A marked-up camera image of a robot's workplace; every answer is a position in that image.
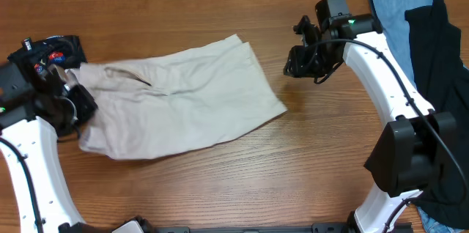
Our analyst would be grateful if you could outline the black garment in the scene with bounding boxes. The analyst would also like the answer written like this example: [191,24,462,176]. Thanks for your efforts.
[405,0,468,232]

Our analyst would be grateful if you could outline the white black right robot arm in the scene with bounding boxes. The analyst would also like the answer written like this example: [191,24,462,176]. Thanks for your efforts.
[284,14,456,232]

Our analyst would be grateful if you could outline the blue denim garment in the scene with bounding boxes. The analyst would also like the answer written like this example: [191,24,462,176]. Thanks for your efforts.
[369,0,433,84]

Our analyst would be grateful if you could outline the folded black printed t-shirt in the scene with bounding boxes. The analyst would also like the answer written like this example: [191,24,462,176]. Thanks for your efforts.
[7,35,87,76]

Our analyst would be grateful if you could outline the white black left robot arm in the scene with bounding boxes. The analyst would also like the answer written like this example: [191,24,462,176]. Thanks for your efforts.
[1,62,97,232]

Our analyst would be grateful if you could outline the beige cargo shorts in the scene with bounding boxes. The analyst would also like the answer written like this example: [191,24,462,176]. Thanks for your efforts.
[69,35,286,160]

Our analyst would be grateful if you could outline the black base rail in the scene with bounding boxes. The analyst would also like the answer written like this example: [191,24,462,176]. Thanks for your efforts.
[113,216,415,233]

